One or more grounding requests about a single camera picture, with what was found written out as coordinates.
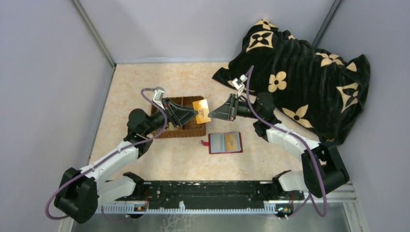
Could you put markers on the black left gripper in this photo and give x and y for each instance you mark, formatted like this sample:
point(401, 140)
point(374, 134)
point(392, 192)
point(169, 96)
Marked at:
point(170, 111)

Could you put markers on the brown wicker basket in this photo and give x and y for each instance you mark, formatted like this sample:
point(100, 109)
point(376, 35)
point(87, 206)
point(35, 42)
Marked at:
point(190, 129)

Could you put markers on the black floral blanket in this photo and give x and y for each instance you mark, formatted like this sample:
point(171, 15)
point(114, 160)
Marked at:
point(312, 86)

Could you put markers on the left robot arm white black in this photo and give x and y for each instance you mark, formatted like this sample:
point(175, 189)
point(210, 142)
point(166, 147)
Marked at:
point(105, 166)

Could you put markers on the aluminium frame rail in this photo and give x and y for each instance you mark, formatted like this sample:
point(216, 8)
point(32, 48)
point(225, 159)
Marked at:
point(280, 208)

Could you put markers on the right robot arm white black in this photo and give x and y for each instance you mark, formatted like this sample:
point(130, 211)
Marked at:
point(323, 169)

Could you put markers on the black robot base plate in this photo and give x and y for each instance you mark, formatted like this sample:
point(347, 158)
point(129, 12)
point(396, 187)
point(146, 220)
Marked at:
point(211, 195)

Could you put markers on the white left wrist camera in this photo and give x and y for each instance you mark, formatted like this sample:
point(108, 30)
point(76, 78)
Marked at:
point(158, 96)

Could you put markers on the red leather card holder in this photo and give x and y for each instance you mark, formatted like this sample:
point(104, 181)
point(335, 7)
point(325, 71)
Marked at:
point(216, 143)

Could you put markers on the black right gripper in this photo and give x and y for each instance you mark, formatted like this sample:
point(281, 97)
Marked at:
point(232, 107)

